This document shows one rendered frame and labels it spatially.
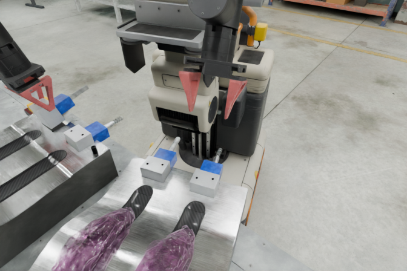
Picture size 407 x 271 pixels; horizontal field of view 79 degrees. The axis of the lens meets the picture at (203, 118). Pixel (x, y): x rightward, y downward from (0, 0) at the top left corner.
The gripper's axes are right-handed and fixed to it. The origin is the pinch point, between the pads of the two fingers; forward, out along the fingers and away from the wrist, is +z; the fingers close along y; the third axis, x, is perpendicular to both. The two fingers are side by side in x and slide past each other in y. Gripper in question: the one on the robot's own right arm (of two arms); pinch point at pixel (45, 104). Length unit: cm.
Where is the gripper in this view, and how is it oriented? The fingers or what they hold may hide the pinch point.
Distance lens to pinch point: 67.8
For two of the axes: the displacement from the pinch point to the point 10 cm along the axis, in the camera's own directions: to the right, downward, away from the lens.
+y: 7.9, 2.4, -5.7
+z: 2.2, 7.5, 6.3
